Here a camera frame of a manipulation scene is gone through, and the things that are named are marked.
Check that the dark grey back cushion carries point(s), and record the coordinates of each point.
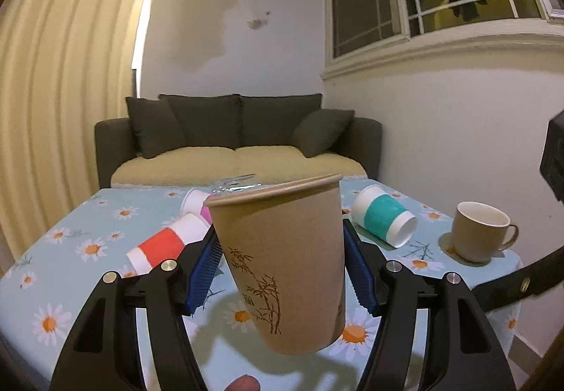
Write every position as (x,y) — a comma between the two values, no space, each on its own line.
(207,120)
(273,120)

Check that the dark grey throw pillow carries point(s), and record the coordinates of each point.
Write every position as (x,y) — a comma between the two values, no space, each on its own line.
(321,131)
(154,129)

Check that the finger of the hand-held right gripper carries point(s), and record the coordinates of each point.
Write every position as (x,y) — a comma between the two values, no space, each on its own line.
(524,274)

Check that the white cup red band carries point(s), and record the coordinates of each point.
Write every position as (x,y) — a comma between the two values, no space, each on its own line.
(165,243)

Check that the cream curtain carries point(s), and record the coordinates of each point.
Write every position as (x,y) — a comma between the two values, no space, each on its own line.
(66,87)

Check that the beige ceramic mug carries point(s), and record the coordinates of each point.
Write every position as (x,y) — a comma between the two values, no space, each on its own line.
(478,236)

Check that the brown paper cup bamboo print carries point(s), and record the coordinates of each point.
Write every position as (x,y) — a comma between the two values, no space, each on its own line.
(282,258)

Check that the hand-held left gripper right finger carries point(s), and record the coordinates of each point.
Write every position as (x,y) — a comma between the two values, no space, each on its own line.
(359,281)

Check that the clear plastic cup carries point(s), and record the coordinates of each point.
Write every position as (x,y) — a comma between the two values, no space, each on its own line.
(233,186)

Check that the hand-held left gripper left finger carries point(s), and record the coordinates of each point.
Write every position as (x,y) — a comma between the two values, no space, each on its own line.
(205,272)

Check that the beige seat cushion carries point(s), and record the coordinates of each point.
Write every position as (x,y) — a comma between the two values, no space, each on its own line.
(291,162)
(176,166)

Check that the dark grey sofa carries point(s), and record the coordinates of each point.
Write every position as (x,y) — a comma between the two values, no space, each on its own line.
(110,144)

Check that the daisy print blue tablecloth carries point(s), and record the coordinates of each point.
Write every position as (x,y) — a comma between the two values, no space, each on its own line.
(79,223)

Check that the white cup teal band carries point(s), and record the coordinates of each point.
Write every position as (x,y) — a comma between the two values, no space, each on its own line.
(383,214)

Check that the white cup pink band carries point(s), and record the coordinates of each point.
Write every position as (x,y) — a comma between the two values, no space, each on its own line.
(194,203)

